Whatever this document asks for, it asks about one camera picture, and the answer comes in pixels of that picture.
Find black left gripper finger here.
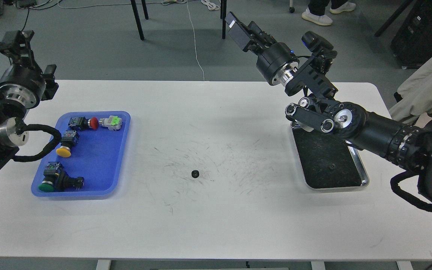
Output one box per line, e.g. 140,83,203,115
0,30,35,70
42,64,59,101

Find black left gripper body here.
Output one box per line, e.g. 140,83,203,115
0,64,46,109

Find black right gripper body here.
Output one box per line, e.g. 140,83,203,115
256,42,299,86

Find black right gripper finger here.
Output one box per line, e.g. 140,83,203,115
225,12,268,53
247,21,277,47

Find yellow push button switch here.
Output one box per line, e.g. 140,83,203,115
55,130,80,158

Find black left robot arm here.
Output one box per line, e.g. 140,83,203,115
0,30,62,170

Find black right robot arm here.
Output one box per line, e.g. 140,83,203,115
224,12,432,212

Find black chair legs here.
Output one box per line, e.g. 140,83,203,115
130,0,227,41

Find white sneaker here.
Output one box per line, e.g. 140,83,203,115
301,9,333,26
330,1,356,14

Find blue plastic tray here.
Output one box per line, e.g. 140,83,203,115
31,111,131,200

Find metal tray with black mat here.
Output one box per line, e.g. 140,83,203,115
290,123,370,192

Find beige cloth cover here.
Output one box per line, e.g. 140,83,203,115
389,57,432,124

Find black equipment case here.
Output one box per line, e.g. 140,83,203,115
390,0,432,69

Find black floor cable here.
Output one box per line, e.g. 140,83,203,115
1,0,57,34

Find red push button switch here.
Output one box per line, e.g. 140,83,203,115
67,117,99,131

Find white floor cable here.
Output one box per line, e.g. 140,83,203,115
162,0,221,81

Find green and grey switch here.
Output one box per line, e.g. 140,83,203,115
98,115,123,131

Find green push button switch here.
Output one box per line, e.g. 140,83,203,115
37,161,64,192

